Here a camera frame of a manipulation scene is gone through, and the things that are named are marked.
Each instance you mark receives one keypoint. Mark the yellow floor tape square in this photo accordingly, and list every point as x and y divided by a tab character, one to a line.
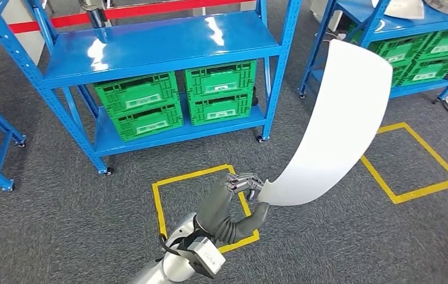
192	175

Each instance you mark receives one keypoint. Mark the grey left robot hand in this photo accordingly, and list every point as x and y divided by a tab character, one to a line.
212	204

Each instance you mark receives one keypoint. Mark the red barrier belt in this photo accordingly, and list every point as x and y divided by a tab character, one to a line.
24	26

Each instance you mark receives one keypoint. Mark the white curved car body part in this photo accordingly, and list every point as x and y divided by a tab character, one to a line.
333	117

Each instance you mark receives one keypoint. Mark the black stanchion post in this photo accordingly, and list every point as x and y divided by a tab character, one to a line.
96	17

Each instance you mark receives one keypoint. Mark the green plastic crate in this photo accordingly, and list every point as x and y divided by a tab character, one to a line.
431	70
149	123
400	74
447	43
138	92
400	49
220	109
220	78

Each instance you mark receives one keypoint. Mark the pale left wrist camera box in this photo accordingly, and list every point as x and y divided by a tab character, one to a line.
208	256

